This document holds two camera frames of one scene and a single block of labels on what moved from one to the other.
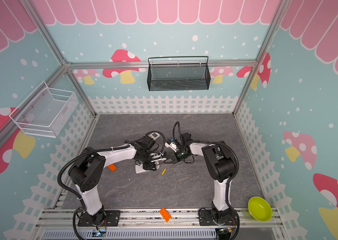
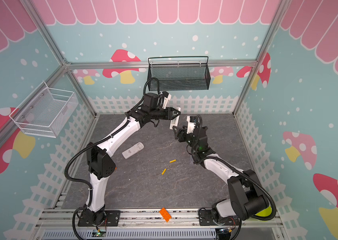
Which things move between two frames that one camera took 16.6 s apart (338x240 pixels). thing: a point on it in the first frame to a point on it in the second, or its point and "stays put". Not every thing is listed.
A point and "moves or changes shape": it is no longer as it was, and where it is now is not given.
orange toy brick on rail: x=165 y=214 stays put
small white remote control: x=154 y=135 to x=174 y=122
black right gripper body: x=173 y=155 to x=184 y=133
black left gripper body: x=147 y=164 to x=166 y=114
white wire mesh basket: x=38 y=114 stays put
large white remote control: x=139 y=168 moves or changes shape
